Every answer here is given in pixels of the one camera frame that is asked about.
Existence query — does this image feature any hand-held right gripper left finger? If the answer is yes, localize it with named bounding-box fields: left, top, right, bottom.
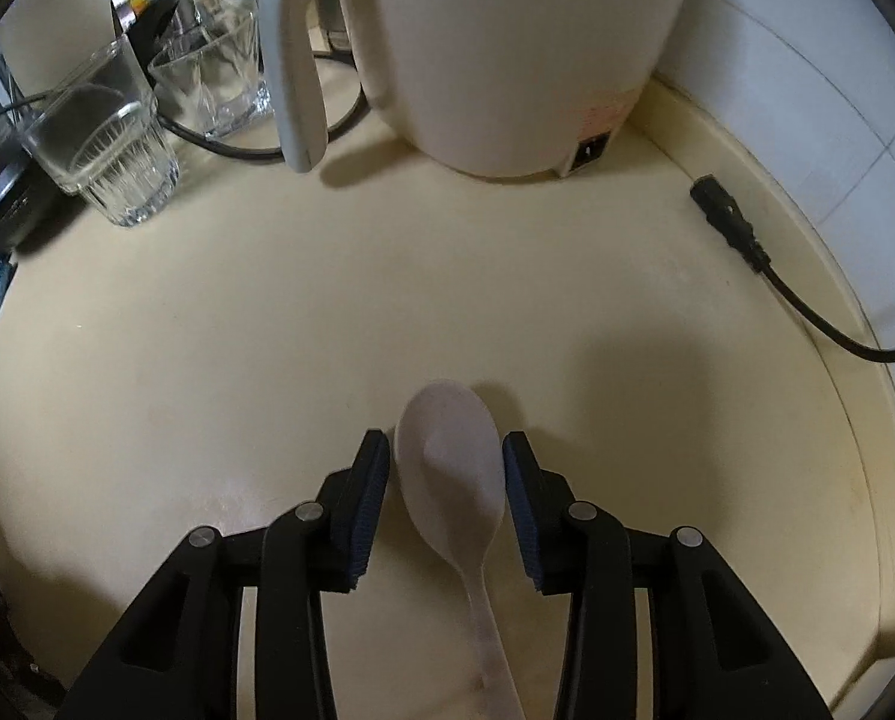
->
left=56, top=429, right=393, bottom=720

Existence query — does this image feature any white plastic spoon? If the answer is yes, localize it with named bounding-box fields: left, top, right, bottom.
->
left=394, top=379, right=528, bottom=720

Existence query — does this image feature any ribbed clear drinking glass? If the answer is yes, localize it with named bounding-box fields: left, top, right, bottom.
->
left=19, top=34, right=183, bottom=229

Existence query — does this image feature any black power cable with plug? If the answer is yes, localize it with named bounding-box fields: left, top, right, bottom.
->
left=689, top=175, right=895, bottom=365

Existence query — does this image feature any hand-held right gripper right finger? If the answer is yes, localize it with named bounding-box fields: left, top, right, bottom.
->
left=501, top=431, right=836, bottom=720

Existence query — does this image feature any thin black cable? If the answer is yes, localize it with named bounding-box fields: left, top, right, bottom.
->
left=155, top=81, right=370, bottom=164

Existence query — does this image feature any white electric kettle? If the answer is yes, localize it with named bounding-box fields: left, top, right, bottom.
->
left=256, top=0, right=701, bottom=180

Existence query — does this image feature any black appliance base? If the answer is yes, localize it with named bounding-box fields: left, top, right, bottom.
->
left=0, top=150, right=81, bottom=253

